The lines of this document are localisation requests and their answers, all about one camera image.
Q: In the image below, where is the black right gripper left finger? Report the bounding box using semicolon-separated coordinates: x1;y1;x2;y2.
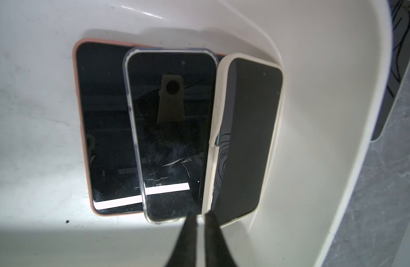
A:
166;214;197;267

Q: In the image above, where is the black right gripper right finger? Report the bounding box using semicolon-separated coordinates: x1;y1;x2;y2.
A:
205;210;237;267

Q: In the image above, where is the white plastic storage box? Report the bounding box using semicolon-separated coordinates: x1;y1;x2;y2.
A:
0;1;392;267

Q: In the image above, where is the extra black phone in box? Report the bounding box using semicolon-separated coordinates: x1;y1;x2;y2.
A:
123;47;219;224

